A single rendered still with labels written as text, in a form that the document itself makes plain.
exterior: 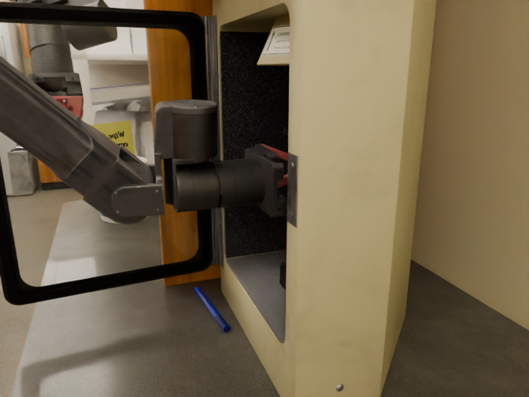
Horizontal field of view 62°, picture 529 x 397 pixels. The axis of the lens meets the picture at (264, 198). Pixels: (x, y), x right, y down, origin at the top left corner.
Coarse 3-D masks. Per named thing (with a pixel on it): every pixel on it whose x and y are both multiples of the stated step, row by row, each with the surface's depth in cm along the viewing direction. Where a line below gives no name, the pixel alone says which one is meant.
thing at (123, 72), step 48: (0, 48) 54; (48, 48) 56; (96, 48) 59; (144, 48) 61; (96, 96) 60; (144, 96) 63; (0, 144) 57; (144, 144) 64; (48, 192) 61; (48, 240) 62; (96, 240) 65; (144, 240) 68; (192, 240) 71
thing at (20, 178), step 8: (8, 152) 56; (16, 152) 56; (24, 152) 57; (16, 160) 56; (24, 160) 57; (16, 168) 57; (24, 168) 57; (16, 176) 57; (24, 176) 58; (16, 184) 57; (24, 184) 58; (16, 192) 58; (24, 192) 58
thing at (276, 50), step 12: (276, 24) 50; (288, 24) 48; (276, 36) 49; (288, 36) 48; (264, 48) 51; (276, 48) 49; (288, 48) 48; (264, 60) 50; (276, 60) 48; (288, 60) 47
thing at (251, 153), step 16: (224, 160) 53; (240, 160) 53; (256, 160) 54; (224, 176) 51; (240, 176) 52; (256, 176) 52; (272, 176) 50; (224, 192) 51; (240, 192) 52; (256, 192) 53; (272, 192) 51; (272, 208) 51
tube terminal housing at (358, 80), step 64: (256, 0) 47; (320, 0) 37; (384, 0) 39; (320, 64) 39; (384, 64) 41; (320, 128) 40; (384, 128) 43; (320, 192) 42; (384, 192) 45; (320, 256) 44; (384, 256) 47; (256, 320) 59; (320, 320) 46; (384, 320) 49; (320, 384) 48
